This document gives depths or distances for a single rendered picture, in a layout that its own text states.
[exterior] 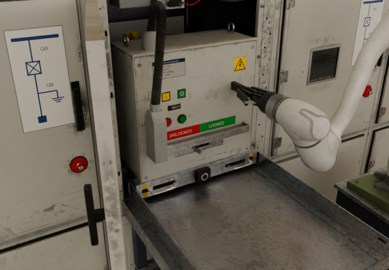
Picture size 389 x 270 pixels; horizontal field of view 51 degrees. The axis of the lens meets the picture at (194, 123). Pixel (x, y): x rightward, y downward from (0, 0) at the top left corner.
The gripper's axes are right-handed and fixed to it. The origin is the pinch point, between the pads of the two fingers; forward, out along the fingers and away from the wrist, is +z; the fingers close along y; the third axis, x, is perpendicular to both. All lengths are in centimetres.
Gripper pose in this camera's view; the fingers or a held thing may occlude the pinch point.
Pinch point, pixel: (238, 87)
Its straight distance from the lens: 149.1
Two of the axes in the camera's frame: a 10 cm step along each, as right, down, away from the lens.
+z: -5.0, -3.6, 7.9
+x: 0.0, -9.1, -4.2
